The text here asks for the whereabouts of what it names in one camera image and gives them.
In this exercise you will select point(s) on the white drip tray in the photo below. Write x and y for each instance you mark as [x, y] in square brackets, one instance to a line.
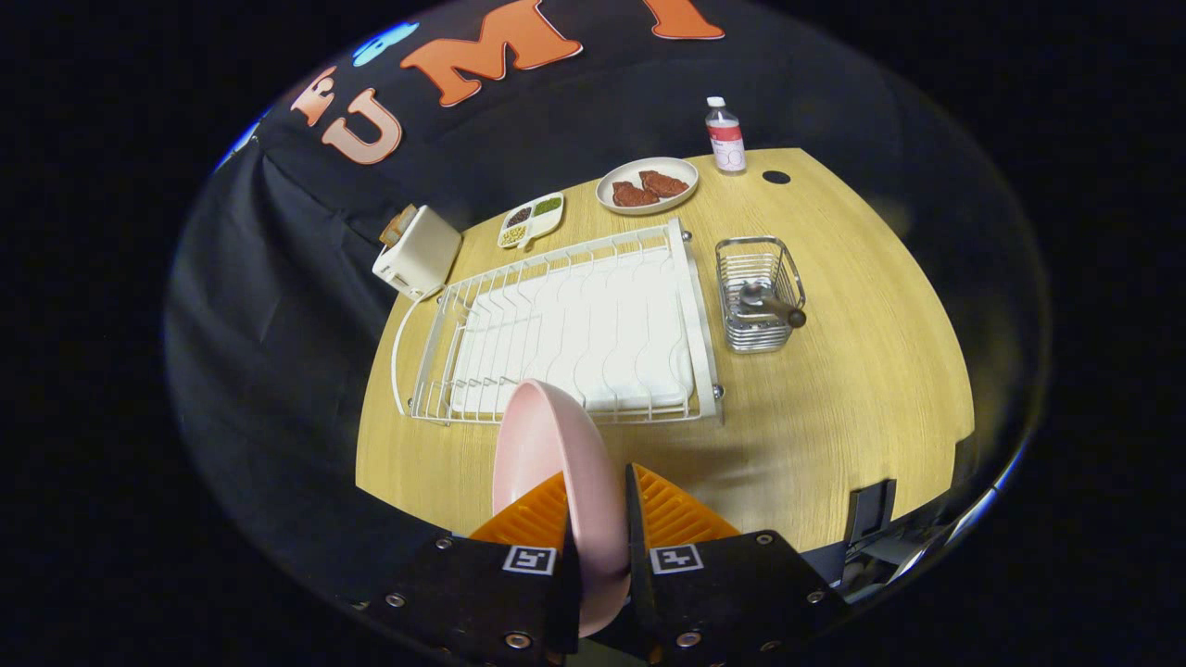
[611, 315]

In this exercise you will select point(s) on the clear water bottle red label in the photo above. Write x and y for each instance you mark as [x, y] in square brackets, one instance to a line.
[727, 139]

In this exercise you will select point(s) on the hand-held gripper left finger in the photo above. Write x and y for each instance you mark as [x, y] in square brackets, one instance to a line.
[482, 593]

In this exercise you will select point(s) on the white divided snack dish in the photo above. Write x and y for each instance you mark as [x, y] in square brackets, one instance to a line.
[530, 222]

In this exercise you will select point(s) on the brown toast slice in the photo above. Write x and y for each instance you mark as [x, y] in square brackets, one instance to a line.
[400, 225]

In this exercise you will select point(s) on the white toaster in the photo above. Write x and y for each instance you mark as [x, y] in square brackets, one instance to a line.
[422, 255]

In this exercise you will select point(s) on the beige plate with meat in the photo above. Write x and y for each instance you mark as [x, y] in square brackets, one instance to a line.
[686, 171]

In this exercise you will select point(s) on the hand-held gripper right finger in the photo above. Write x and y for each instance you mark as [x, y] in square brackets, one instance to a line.
[636, 556]

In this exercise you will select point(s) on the brown meat piece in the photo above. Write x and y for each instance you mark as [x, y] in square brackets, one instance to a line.
[635, 195]
[665, 183]

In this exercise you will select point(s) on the pink plate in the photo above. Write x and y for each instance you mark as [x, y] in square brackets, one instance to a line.
[556, 445]

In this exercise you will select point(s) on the black round table grommet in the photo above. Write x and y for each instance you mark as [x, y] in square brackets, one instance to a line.
[776, 177]

